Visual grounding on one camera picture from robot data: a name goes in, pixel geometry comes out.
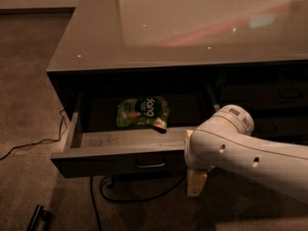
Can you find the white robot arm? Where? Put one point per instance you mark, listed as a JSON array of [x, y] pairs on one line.
[[225, 141]]

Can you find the green snack bag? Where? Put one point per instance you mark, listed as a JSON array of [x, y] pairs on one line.
[[143, 111]]

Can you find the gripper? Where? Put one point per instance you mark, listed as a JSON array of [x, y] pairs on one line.
[[194, 154]]

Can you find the dark cabinet with glossy top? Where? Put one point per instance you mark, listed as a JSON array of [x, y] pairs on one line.
[[139, 48]]

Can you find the black metal bar on floor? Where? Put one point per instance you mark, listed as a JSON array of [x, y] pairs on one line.
[[39, 220]]

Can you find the drawer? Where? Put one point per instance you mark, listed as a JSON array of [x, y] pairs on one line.
[[96, 146], [267, 96], [276, 126]]

